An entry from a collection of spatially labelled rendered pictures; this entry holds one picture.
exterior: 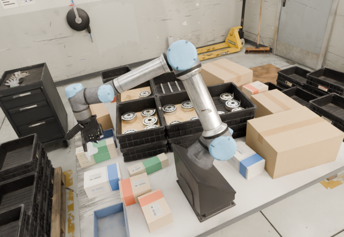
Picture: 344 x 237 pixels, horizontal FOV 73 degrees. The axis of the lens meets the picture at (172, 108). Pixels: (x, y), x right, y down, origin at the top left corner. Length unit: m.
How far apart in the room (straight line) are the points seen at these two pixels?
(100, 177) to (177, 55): 0.84
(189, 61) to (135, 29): 3.88
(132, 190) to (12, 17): 3.84
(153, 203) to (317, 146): 0.90
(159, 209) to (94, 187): 0.40
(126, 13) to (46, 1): 1.30
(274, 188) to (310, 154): 0.27
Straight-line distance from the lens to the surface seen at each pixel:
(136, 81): 1.11
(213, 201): 1.19
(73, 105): 1.08
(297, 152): 1.40
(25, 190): 2.26
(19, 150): 2.53
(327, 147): 1.53
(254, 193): 1.37
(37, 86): 2.73
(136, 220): 1.31
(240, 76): 2.06
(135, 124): 1.66
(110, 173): 1.42
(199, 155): 1.17
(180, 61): 0.92
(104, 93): 1.02
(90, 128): 1.14
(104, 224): 1.34
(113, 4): 4.62
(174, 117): 1.66
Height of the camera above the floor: 1.77
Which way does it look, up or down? 32 degrees down
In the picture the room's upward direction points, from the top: 7 degrees counter-clockwise
